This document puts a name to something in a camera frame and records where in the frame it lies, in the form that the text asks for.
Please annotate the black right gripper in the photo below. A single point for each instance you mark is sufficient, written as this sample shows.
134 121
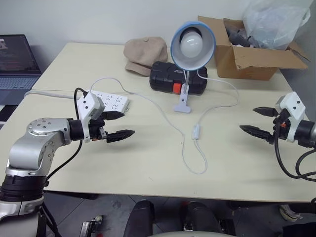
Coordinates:
281 127

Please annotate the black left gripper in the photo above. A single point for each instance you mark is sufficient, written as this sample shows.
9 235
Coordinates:
95 128

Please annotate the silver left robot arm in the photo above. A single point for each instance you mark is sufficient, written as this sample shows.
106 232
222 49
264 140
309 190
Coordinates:
32 145

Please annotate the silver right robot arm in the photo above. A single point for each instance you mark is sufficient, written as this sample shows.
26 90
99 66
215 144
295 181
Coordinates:
307 134

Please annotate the blue clip desk lamp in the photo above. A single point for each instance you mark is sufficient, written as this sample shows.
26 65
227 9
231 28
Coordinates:
182 60

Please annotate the white power strip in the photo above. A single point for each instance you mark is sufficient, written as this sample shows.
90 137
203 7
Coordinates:
113 101

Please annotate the brown cardboard box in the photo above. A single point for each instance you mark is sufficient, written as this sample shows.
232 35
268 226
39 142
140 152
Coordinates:
249 63

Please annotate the black case with red latch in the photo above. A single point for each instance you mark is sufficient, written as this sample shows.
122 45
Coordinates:
164 76

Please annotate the beige cap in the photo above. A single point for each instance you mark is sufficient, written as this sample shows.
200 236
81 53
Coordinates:
145 53

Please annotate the dark items in cardboard box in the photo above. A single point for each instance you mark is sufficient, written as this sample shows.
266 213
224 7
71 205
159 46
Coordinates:
238 34

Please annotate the dark rounded shape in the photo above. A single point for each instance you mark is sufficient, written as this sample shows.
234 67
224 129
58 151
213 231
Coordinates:
202 217
139 217

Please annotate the white shoe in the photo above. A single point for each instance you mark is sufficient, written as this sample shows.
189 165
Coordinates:
290 213

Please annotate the small caster wheel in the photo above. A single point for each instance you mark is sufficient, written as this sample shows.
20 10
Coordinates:
95 222

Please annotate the clear plastic bag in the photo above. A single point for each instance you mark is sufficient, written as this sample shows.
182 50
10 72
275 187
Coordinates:
271 22

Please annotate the white light bulb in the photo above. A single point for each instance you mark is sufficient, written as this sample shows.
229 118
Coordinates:
191 44

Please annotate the open laptop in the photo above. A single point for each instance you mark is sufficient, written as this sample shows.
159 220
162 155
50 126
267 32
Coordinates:
16 69

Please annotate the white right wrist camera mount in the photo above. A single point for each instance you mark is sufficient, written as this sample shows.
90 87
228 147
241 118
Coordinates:
293 106

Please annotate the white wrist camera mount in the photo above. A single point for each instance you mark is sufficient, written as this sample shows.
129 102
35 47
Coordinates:
87 105
293 106

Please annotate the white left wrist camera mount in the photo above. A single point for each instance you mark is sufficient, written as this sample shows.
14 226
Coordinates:
87 105

